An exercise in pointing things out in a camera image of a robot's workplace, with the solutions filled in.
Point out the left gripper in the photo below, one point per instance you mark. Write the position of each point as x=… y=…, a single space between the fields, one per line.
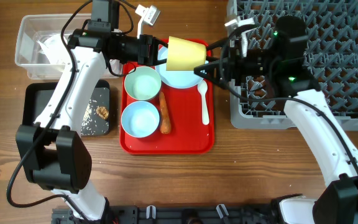
x=145 y=56

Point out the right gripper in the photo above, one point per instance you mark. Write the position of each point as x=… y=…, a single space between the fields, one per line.
x=232 y=66

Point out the yellow cup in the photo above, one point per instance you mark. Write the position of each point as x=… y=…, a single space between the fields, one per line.
x=184 y=55

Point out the light blue plate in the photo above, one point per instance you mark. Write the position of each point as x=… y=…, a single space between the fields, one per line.
x=178 y=79

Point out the green bowl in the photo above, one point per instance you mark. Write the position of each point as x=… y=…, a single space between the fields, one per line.
x=142 y=83

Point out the blue bowl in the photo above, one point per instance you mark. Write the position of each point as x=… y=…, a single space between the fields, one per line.
x=140 y=119

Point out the brown food scrap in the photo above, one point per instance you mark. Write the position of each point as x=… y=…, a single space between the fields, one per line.
x=102 y=112

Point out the white rice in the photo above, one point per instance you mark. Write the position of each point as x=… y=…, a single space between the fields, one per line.
x=89 y=123

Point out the white tissue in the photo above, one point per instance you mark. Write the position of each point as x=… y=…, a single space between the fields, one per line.
x=54 y=49

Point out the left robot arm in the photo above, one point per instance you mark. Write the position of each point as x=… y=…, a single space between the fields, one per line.
x=52 y=153

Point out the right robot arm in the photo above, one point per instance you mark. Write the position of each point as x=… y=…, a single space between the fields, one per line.
x=290 y=82

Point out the grey dishwasher rack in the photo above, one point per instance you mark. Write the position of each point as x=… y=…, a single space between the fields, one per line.
x=332 y=48

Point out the black waste tray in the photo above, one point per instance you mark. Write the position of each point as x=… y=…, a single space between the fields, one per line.
x=38 y=95

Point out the white plastic spoon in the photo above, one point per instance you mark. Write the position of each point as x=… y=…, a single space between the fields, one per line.
x=202 y=89

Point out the orange carrot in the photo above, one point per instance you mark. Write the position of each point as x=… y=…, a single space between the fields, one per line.
x=165 y=127

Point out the clear plastic bin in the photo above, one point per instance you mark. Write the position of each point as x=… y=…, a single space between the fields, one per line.
x=28 y=53

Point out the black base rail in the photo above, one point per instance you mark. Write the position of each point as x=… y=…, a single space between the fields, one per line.
x=181 y=215

